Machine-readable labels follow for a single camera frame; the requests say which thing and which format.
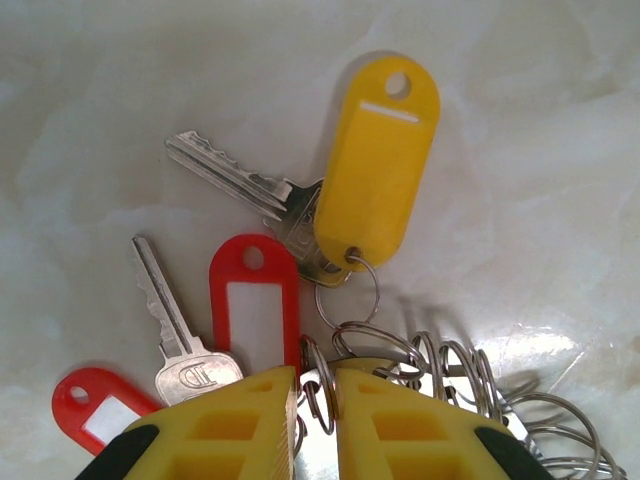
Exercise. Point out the yellow plastic key tag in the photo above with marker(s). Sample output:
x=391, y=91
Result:
x=375, y=175

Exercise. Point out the steel key holder with rings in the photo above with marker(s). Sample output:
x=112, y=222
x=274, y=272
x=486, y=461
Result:
x=312, y=462

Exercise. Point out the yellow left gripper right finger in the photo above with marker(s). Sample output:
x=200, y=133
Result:
x=410, y=440

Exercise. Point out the red plastic key tag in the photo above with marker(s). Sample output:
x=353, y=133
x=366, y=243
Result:
x=95, y=405
x=255, y=305

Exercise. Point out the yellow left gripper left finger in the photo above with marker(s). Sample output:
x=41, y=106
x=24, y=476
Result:
x=225, y=440

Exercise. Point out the silver key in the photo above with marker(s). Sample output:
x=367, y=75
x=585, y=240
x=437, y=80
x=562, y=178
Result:
x=225, y=167
x=195, y=372

